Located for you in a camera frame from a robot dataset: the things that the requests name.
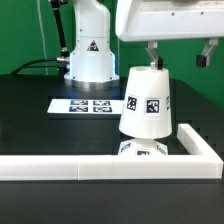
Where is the black cable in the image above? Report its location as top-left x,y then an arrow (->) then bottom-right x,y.
10,57 -> 70,75

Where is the white lamp base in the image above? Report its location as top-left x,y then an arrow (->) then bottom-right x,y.
118,138 -> 168,156

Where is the white lamp shade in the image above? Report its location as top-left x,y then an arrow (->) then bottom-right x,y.
119,66 -> 172,139

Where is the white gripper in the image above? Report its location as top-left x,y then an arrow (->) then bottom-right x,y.
115,0 -> 224,70

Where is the white L-shaped fence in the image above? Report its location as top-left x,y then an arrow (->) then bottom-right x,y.
0,124 -> 223,181

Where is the white tag sheet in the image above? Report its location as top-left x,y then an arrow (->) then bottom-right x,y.
47,99 -> 123,115

